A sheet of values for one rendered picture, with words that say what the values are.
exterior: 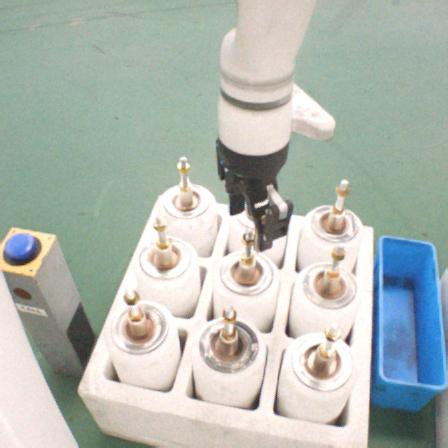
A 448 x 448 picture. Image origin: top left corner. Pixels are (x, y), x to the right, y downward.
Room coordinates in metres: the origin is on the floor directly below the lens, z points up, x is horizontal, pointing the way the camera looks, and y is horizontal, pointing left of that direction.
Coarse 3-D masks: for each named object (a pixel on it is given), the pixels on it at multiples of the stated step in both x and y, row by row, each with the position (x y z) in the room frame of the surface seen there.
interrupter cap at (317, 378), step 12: (312, 336) 0.30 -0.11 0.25; (324, 336) 0.30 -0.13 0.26; (300, 348) 0.28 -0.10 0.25; (312, 348) 0.28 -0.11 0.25; (336, 348) 0.28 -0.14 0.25; (300, 360) 0.27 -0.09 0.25; (312, 360) 0.27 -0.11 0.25; (336, 360) 0.27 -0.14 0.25; (348, 360) 0.27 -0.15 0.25; (300, 372) 0.25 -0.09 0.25; (312, 372) 0.25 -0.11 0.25; (324, 372) 0.25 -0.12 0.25; (336, 372) 0.25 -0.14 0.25; (348, 372) 0.25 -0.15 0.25; (312, 384) 0.23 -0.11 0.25; (324, 384) 0.23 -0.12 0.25; (336, 384) 0.23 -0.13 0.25
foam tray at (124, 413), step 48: (144, 240) 0.52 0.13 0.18; (288, 240) 0.52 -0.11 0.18; (288, 288) 0.43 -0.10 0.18; (192, 336) 0.34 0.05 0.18; (96, 384) 0.27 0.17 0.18; (192, 384) 0.29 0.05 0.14; (144, 432) 0.24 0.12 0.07; (192, 432) 0.22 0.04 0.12; (240, 432) 0.21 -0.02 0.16; (288, 432) 0.20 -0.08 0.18; (336, 432) 0.20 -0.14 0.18
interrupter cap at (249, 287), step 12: (240, 252) 0.44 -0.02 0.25; (252, 252) 0.44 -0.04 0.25; (228, 264) 0.42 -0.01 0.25; (264, 264) 0.42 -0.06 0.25; (228, 276) 0.40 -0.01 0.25; (264, 276) 0.40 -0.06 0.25; (228, 288) 0.38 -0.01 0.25; (240, 288) 0.38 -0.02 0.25; (252, 288) 0.38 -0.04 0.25; (264, 288) 0.37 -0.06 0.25
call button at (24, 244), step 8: (8, 240) 0.40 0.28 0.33; (16, 240) 0.40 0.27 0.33; (24, 240) 0.40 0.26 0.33; (32, 240) 0.40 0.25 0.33; (8, 248) 0.38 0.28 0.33; (16, 248) 0.38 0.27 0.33; (24, 248) 0.38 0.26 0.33; (32, 248) 0.39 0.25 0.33; (16, 256) 0.37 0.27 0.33; (24, 256) 0.37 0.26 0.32
